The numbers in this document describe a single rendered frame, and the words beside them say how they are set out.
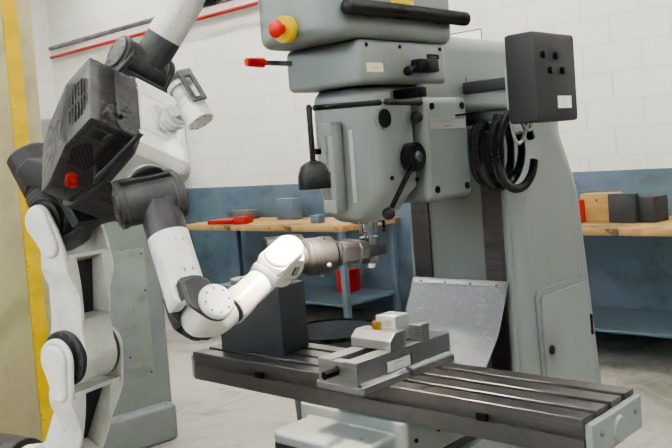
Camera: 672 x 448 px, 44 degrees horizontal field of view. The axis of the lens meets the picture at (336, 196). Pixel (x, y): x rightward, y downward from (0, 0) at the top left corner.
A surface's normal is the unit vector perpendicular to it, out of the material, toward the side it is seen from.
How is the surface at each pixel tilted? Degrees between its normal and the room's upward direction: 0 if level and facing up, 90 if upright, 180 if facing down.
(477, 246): 90
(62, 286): 114
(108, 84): 58
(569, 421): 90
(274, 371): 90
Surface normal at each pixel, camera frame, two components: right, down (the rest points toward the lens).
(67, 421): -0.40, 0.50
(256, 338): -0.54, 0.08
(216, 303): 0.51, -0.51
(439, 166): 0.73, -0.02
